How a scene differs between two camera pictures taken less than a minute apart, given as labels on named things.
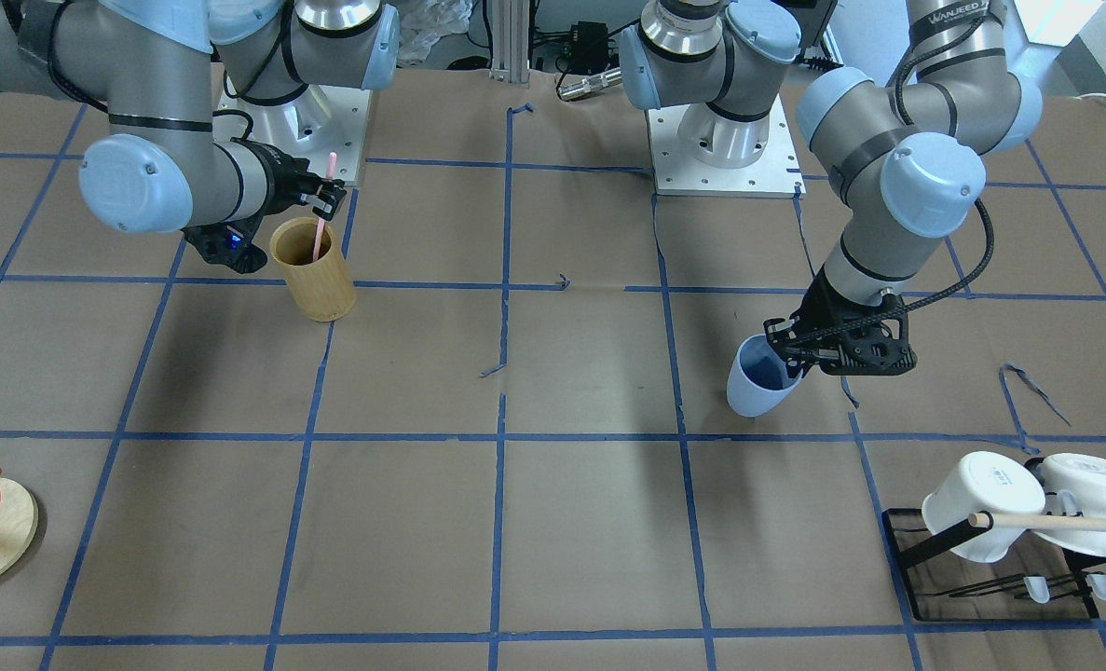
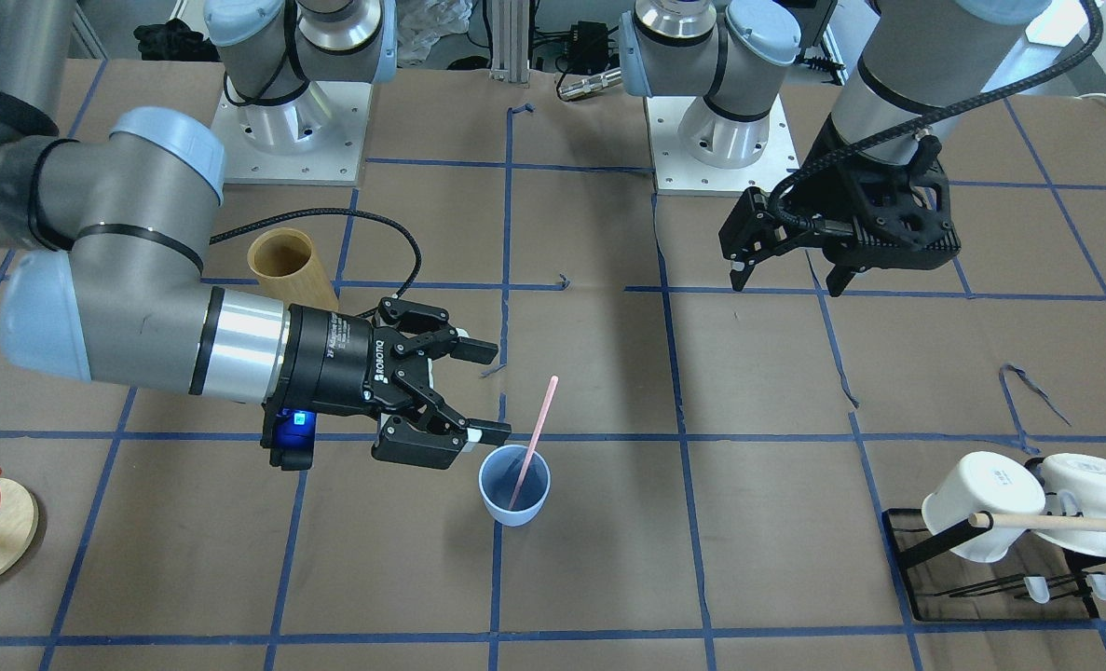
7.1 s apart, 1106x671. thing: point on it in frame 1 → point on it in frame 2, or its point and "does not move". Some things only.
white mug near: x=985 y=482 does not move
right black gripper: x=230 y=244 → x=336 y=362
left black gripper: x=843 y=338 → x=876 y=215
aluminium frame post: x=511 y=24 does not move
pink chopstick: x=332 y=165 → x=534 y=443
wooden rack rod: x=988 y=520 does not move
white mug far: x=1086 y=485 does not move
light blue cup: x=758 y=377 → x=498 y=473
